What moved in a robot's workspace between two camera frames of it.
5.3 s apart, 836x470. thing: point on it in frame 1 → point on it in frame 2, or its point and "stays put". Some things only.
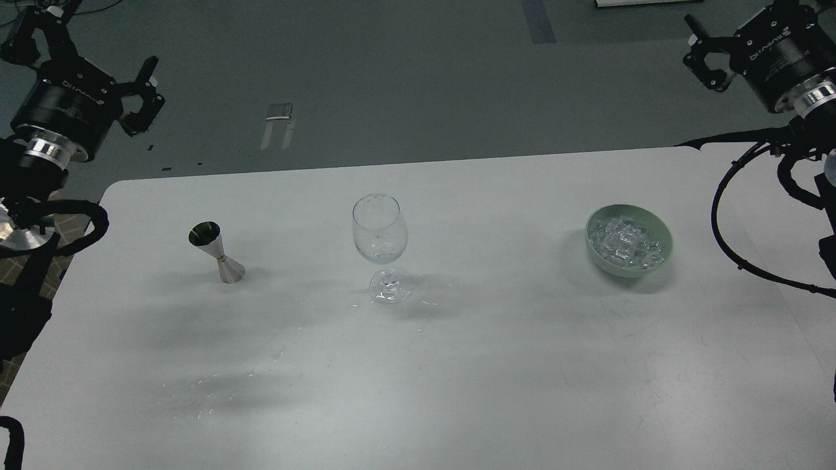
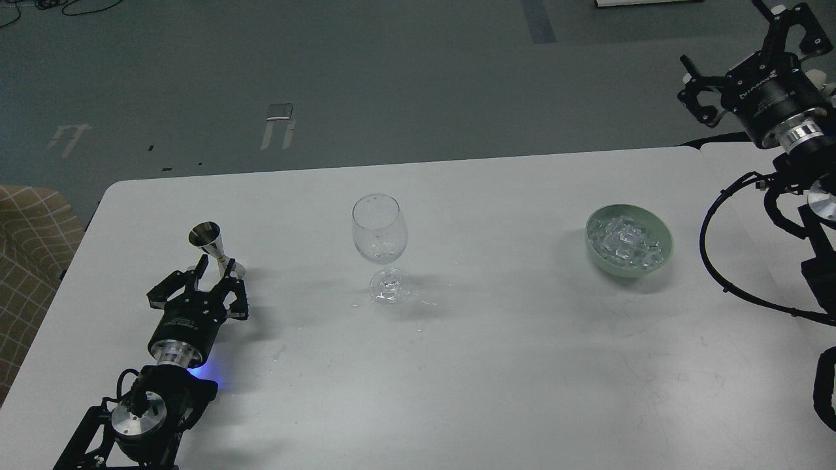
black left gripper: x=72 y=98 → x=190 y=322
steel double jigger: x=206 y=235 stays put
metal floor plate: x=279 y=111 stays put
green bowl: x=629 y=241 stays put
